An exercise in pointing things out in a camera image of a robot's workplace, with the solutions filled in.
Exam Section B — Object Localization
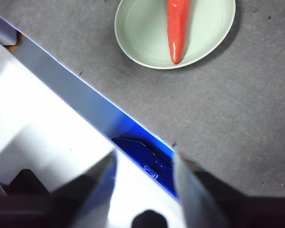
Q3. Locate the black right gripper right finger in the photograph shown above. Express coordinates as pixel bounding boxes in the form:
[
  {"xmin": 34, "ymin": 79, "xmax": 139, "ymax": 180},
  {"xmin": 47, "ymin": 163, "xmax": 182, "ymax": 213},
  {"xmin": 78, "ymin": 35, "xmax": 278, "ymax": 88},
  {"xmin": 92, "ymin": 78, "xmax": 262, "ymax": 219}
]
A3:
[{"xmin": 172, "ymin": 152, "xmax": 285, "ymax": 228}]

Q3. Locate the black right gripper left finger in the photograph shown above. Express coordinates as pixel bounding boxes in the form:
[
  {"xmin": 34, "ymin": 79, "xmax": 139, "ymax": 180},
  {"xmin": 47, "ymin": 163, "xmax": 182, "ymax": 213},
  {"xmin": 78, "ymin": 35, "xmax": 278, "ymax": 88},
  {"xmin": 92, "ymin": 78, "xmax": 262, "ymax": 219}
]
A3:
[{"xmin": 0, "ymin": 151, "xmax": 118, "ymax": 228}]

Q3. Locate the orange carrot with green leaves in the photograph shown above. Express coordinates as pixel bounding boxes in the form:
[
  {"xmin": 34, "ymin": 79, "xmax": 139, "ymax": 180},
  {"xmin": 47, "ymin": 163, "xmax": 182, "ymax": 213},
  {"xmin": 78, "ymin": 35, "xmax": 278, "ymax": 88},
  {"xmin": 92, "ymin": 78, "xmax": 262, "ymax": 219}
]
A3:
[{"xmin": 166, "ymin": 0, "xmax": 192, "ymax": 65}]

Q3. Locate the green plate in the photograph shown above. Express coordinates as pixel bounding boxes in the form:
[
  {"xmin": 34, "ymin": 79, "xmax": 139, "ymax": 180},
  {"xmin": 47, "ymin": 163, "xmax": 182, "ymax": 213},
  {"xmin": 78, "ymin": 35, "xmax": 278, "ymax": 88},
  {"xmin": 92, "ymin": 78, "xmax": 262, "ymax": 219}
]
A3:
[{"xmin": 114, "ymin": 0, "xmax": 237, "ymax": 70}]

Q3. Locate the black angular object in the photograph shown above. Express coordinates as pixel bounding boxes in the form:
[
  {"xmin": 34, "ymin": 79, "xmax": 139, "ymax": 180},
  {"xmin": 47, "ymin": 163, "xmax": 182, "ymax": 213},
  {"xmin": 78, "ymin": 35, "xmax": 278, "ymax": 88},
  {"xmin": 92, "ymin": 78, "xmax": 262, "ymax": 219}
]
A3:
[{"xmin": 8, "ymin": 168, "xmax": 50, "ymax": 195}]

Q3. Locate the black round object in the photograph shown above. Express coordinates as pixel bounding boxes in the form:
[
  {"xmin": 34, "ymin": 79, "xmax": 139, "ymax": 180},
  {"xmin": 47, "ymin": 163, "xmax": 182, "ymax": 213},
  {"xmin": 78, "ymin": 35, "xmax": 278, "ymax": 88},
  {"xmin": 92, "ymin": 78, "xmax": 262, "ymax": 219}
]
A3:
[{"xmin": 132, "ymin": 209, "xmax": 167, "ymax": 228}]

